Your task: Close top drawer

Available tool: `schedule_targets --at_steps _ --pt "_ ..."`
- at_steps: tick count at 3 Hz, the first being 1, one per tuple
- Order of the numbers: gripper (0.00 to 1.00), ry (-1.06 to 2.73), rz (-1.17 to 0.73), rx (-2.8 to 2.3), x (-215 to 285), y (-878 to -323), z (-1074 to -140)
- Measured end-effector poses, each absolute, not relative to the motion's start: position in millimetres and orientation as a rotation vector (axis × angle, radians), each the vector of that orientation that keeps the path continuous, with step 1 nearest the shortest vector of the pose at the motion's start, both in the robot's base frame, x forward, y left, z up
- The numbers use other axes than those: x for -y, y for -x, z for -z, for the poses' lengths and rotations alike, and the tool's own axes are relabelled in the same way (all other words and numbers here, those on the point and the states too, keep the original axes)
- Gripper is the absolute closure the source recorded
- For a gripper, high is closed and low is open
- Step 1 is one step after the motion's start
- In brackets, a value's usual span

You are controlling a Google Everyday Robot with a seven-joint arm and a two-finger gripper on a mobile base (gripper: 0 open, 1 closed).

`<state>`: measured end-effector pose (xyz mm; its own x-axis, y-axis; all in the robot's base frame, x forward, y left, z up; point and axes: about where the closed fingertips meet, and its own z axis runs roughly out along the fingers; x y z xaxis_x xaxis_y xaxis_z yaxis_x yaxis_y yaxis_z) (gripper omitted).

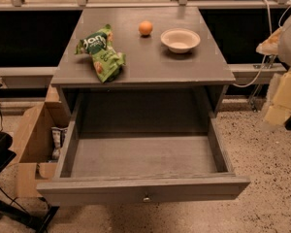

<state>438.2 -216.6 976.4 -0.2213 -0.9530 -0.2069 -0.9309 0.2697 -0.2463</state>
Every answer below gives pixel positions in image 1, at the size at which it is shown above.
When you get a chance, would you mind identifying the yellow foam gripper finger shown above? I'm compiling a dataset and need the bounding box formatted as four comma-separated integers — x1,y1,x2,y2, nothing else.
264,70,291,126
256,28,281,55

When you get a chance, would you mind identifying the grey top drawer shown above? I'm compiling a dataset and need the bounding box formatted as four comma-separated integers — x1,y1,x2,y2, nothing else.
36,92,251,208

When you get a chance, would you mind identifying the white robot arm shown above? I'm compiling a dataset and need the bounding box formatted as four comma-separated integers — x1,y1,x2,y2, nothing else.
256,16,291,126

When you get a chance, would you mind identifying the grey wooden drawer cabinet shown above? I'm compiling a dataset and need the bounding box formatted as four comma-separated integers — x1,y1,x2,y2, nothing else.
51,7,235,109

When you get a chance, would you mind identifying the white paper bowl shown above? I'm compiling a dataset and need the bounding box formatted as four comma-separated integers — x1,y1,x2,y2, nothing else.
160,28,201,53

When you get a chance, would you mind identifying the orange fruit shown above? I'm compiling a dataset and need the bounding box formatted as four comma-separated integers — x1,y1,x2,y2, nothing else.
139,20,153,36

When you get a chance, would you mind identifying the green snack bag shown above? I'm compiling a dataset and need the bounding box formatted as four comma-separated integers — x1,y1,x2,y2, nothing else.
75,24,126,83

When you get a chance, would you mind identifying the snack package in box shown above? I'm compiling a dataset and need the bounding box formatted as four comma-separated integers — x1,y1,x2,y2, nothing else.
51,127,68,160

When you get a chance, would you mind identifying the cardboard box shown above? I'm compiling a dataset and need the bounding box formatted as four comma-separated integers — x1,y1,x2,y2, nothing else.
13,85,69,198

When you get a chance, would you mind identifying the black stand with tray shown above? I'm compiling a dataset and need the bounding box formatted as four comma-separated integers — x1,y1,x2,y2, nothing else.
0,132,58,233

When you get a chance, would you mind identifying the white cable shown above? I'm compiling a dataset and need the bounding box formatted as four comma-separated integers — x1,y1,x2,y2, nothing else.
232,0,291,88

